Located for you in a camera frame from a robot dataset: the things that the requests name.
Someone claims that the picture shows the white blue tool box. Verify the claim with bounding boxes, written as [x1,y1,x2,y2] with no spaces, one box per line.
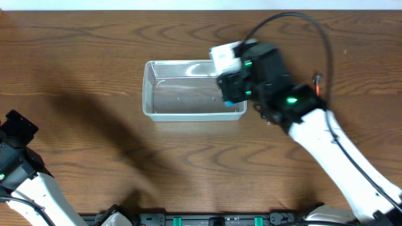
[209,41,242,106]

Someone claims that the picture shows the clear plastic container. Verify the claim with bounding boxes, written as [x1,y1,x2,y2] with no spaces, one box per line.
[142,60,247,122]

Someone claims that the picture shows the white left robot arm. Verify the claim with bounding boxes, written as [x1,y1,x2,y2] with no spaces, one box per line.
[1,110,87,225]

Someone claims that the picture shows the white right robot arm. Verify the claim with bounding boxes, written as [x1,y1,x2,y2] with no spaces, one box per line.
[209,41,401,225]

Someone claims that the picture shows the small hammer black handle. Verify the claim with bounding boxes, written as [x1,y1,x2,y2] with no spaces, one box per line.
[312,73,323,96]

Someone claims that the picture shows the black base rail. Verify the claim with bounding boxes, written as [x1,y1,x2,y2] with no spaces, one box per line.
[80,203,375,226]

